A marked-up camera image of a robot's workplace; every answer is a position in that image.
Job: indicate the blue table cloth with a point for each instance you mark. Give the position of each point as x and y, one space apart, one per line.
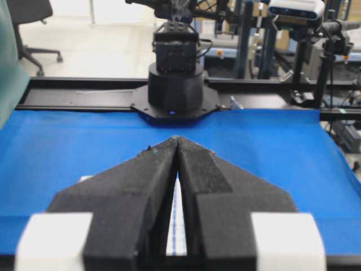
43 152

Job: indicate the grey depth camera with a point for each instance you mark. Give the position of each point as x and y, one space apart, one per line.
297 13

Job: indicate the black table frame rail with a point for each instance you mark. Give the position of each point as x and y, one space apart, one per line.
115 95

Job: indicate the blue striped white towel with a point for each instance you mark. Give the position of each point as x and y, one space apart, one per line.
168 235

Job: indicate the black office chair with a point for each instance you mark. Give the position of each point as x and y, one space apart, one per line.
25 16

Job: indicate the black camera stand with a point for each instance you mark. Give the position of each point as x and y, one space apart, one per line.
337 42

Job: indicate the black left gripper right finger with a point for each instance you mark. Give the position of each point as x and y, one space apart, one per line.
238 221

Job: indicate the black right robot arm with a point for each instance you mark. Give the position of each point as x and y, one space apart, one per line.
175 87

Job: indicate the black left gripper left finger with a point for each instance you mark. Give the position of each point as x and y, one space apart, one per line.
101 223

